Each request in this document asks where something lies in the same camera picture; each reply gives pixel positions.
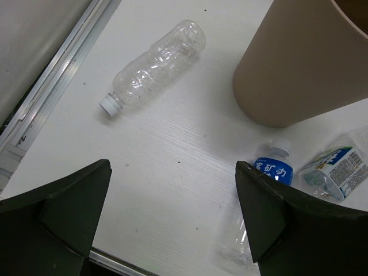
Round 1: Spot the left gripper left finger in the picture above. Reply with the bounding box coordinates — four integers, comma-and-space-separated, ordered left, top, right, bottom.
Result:
1, 159, 112, 275

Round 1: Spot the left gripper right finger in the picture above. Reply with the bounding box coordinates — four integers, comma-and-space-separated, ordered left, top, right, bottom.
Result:
235, 161, 367, 275

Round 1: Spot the blue label plastic bottle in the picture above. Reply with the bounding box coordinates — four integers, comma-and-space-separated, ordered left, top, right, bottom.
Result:
218, 138, 294, 270

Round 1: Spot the green label clear bottle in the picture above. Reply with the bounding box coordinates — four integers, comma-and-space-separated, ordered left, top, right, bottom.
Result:
298, 126, 367, 204

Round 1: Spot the brown round bin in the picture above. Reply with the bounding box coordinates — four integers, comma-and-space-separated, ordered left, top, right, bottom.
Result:
233, 1, 367, 127

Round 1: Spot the clear unlabelled plastic bottle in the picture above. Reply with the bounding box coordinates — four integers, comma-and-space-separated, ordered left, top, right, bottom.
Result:
99, 20, 206, 117

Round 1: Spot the left aluminium frame rail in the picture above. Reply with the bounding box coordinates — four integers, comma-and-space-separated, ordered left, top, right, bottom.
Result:
1, 1, 121, 151

